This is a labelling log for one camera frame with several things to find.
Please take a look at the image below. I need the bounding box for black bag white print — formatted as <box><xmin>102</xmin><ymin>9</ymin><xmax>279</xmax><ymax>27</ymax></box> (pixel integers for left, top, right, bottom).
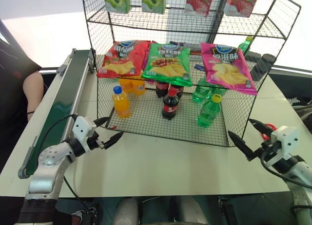
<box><xmin>285</xmin><ymin>96</ymin><xmax>312</xmax><ymax>136</ymax></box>

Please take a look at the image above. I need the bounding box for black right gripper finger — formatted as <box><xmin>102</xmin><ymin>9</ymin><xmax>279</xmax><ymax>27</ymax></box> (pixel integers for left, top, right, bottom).
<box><xmin>248</xmin><ymin>118</ymin><xmax>275</xmax><ymax>140</ymax></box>
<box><xmin>228</xmin><ymin>130</ymin><xmax>254</xmax><ymax>162</ymax></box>

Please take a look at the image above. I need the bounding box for thin black hanging cable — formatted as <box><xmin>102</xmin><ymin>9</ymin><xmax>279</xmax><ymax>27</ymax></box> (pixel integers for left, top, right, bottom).
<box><xmin>63</xmin><ymin>174</ymin><xmax>93</xmax><ymax>211</ymax></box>

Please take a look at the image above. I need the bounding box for green soda bottle yellow cap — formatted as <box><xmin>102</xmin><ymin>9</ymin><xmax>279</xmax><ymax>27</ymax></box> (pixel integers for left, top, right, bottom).
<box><xmin>196</xmin><ymin>94</ymin><xmax>224</xmax><ymax>128</ymax></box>

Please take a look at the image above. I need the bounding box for black table leg frame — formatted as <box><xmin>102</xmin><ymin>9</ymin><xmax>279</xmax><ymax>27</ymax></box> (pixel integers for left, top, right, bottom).
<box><xmin>217</xmin><ymin>196</ymin><xmax>239</xmax><ymax>225</ymax></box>

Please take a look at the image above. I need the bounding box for red looped cord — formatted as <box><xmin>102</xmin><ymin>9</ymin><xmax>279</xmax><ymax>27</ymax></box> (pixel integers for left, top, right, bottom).
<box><xmin>260</xmin><ymin>123</ymin><xmax>276</xmax><ymax>140</ymax></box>

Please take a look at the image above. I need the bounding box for pink chips bag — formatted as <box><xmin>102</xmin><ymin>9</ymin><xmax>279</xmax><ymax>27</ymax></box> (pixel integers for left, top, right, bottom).
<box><xmin>199</xmin><ymin>42</ymin><xmax>258</xmax><ymax>96</ymax></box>

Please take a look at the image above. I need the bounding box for person in black shirt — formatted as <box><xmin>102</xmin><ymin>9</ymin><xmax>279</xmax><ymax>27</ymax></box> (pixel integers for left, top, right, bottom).
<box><xmin>0</xmin><ymin>19</ymin><xmax>42</xmax><ymax>173</ymax></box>

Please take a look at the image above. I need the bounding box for green chips bag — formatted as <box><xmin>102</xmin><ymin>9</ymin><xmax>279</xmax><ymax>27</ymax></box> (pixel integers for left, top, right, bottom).
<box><xmin>141</xmin><ymin>42</ymin><xmax>193</xmax><ymax>87</ymax></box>

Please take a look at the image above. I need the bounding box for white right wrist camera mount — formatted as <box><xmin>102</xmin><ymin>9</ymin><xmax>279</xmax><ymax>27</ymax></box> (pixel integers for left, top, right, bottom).
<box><xmin>262</xmin><ymin>125</ymin><xmax>300</xmax><ymax>168</ymax></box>

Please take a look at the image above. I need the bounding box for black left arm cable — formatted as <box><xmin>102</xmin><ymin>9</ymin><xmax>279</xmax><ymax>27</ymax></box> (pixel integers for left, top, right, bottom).
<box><xmin>34</xmin><ymin>113</ymin><xmax>79</xmax><ymax>152</ymax></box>

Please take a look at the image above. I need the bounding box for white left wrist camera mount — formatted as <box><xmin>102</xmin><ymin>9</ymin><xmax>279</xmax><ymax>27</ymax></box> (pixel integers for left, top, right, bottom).
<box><xmin>72</xmin><ymin>116</ymin><xmax>98</xmax><ymax>143</ymax></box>

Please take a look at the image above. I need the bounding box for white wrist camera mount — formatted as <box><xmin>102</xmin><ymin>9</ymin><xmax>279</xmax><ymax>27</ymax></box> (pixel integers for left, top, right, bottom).
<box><xmin>72</xmin><ymin>116</ymin><xmax>98</xmax><ymax>143</ymax></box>
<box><xmin>262</xmin><ymin>125</ymin><xmax>300</xmax><ymax>168</ymax></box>

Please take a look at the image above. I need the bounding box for red strawberry milk carton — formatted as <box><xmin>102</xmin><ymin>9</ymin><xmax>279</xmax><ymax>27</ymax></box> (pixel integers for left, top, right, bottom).
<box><xmin>184</xmin><ymin>0</ymin><xmax>215</xmax><ymax>18</ymax></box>
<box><xmin>223</xmin><ymin>0</ymin><xmax>261</xmax><ymax>18</ymax></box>

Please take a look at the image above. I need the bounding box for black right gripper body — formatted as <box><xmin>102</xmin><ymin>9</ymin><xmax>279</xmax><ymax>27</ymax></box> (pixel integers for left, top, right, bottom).
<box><xmin>253</xmin><ymin>139</ymin><xmax>284</xmax><ymax>163</ymax></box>

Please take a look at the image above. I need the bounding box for white rounded shape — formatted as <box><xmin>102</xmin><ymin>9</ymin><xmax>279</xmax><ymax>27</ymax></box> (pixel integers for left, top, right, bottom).
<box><xmin>178</xmin><ymin>196</ymin><xmax>211</xmax><ymax>225</ymax></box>
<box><xmin>112</xmin><ymin>197</ymin><xmax>140</xmax><ymax>225</ymax></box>

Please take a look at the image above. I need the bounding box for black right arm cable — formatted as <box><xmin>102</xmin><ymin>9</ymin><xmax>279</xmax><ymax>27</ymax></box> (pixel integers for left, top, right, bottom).
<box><xmin>259</xmin><ymin>150</ymin><xmax>312</xmax><ymax>189</ymax></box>

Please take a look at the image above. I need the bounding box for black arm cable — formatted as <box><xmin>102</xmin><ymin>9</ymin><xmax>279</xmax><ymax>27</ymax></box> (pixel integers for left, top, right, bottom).
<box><xmin>34</xmin><ymin>113</ymin><xmax>79</xmax><ymax>152</ymax></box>
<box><xmin>259</xmin><ymin>150</ymin><xmax>312</xmax><ymax>189</ymax></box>

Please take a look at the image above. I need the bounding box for dark purple packet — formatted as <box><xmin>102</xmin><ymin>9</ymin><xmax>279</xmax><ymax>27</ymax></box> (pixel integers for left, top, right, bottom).
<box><xmin>169</xmin><ymin>41</ymin><xmax>202</xmax><ymax>53</ymax></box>

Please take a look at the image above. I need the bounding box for green melon milk carton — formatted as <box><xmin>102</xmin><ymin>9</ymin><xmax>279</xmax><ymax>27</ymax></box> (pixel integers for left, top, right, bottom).
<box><xmin>103</xmin><ymin>0</ymin><xmax>132</xmax><ymax>14</ymax></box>
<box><xmin>141</xmin><ymin>0</ymin><xmax>167</xmax><ymax>15</ymax></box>

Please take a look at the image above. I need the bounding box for black wire rack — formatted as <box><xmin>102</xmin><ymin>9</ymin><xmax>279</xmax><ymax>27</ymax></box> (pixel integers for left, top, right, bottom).
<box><xmin>81</xmin><ymin>0</ymin><xmax>302</xmax><ymax>148</ymax></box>

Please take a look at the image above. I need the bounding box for orange soda bottle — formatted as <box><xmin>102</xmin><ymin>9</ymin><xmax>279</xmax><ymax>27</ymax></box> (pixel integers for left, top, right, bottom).
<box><xmin>118</xmin><ymin>76</ymin><xmax>134</xmax><ymax>94</ymax></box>
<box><xmin>112</xmin><ymin>86</ymin><xmax>132</xmax><ymax>119</ymax></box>
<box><xmin>131</xmin><ymin>75</ymin><xmax>146</xmax><ymax>96</ymax></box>

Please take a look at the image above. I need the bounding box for red chips bag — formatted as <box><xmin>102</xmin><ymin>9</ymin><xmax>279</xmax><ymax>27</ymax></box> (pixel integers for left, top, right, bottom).
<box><xmin>97</xmin><ymin>39</ymin><xmax>151</xmax><ymax>79</ymax></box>

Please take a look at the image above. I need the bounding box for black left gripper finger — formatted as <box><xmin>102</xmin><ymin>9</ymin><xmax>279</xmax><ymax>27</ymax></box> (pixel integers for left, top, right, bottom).
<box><xmin>93</xmin><ymin>116</ymin><xmax>110</xmax><ymax>128</ymax></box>
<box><xmin>104</xmin><ymin>131</ymin><xmax>124</xmax><ymax>150</ymax></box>

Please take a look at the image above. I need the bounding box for black cylinder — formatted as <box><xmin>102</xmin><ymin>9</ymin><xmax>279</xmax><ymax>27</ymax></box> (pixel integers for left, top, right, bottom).
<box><xmin>245</xmin><ymin>51</ymin><xmax>262</xmax><ymax>64</ymax></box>
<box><xmin>251</xmin><ymin>54</ymin><xmax>276</xmax><ymax>82</ymax></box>

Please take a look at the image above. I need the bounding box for green conveyor belt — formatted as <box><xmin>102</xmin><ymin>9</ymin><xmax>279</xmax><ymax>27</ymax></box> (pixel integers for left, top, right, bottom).
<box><xmin>18</xmin><ymin>48</ymin><xmax>97</xmax><ymax>179</ymax></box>

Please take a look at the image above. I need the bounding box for cola bottle red cap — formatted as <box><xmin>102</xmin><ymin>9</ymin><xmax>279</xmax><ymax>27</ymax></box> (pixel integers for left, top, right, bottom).
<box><xmin>162</xmin><ymin>87</ymin><xmax>180</xmax><ymax>120</ymax></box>
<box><xmin>170</xmin><ymin>83</ymin><xmax>185</xmax><ymax>99</ymax></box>
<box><xmin>155</xmin><ymin>80</ymin><xmax>169</xmax><ymax>99</ymax></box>

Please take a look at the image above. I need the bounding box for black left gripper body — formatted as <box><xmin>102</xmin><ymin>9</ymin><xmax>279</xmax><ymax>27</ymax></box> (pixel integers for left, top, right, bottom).
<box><xmin>86</xmin><ymin>131</ymin><xmax>108</xmax><ymax>152</ymax></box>

